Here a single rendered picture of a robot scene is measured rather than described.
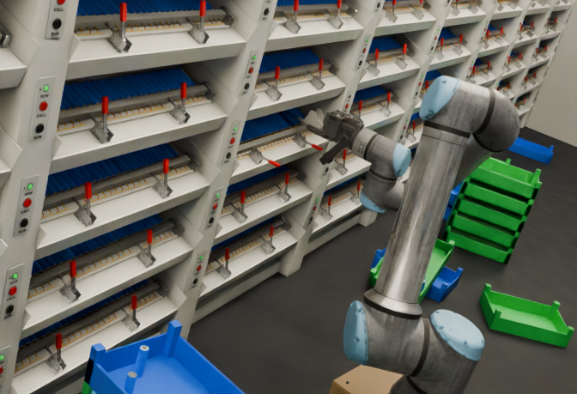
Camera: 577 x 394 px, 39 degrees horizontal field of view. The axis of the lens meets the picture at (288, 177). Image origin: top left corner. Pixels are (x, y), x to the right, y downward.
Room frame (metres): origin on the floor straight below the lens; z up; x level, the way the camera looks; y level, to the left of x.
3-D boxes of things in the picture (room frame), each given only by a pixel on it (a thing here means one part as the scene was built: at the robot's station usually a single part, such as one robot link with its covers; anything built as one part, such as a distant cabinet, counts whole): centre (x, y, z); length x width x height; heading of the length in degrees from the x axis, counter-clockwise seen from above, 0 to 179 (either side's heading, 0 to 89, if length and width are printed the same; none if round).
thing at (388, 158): (2.32, -0.27, 0.62); 0.12 x 0.09 x 0.10; 65
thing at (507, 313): (2.74, -1.00, 0.04); 0.30 x 0.20 x 0.08; 95
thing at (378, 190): (2.32, -0.28, 0.51); 0.12 x 0.09 x 0.12; 98
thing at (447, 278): (2.86, -0.58, 0.04); 0.30 x 0.20 x 0.08; 66
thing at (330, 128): (2.39, -0.12, 0.64); 0.12 x 0.08 x 0.09; 65
